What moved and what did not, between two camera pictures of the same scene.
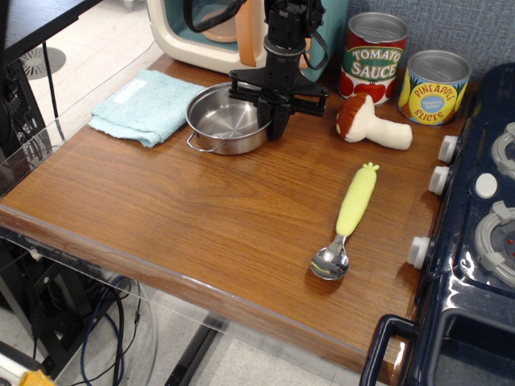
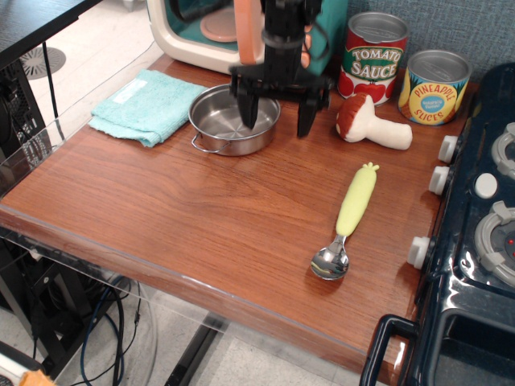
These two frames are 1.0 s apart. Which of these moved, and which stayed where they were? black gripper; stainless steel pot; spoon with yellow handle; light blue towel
Moved: black gripper
Stayed: light blue towel; spoon with yellow handle; stainless steel pot
